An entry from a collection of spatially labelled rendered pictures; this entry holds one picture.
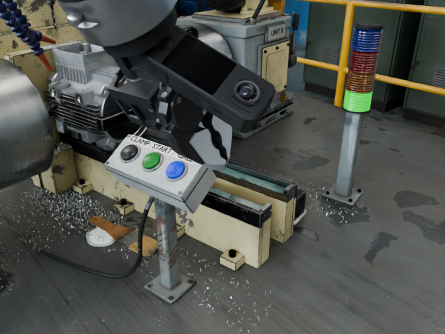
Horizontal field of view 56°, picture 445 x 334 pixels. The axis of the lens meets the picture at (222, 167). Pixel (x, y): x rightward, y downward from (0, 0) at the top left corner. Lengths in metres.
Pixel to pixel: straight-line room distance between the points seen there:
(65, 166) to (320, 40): 3.67
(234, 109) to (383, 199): 0.82
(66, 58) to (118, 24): 0.76
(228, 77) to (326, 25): 4.11
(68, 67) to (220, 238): 0.54
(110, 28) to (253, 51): 1.03
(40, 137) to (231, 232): 0.41
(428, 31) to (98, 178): 3.28
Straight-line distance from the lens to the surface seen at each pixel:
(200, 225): 0.89
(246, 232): 0.82
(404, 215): 1.09
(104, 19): 0.34
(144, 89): 0.41
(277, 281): 0.83
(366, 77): 0.98
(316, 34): 4.55
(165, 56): 0.37
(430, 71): 3.99
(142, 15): 0.34
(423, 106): 4.06
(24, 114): 0.87
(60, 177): 1.14
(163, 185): 0.62
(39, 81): 1.12
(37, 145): 0.88
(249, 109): 0.35
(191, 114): 0.41
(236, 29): 1.31
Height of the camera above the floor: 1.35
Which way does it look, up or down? 27 degrees down
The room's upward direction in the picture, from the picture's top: straight up
